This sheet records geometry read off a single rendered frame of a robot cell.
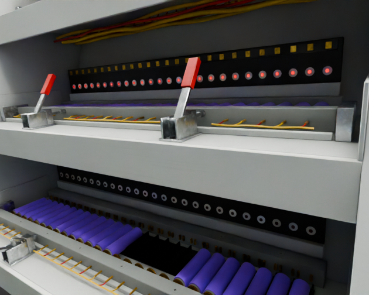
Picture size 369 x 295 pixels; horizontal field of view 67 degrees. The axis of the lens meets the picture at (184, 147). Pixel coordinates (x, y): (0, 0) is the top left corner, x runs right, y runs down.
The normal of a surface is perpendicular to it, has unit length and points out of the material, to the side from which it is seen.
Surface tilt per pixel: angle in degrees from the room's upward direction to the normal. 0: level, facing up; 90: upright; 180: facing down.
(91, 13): 110
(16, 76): 90
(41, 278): 20
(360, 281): 90
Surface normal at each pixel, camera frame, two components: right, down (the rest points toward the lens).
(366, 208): -0.54, -0.11
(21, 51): 0.83, 0.08
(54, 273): -0.07, -0.97
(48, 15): -0.54, 0.25
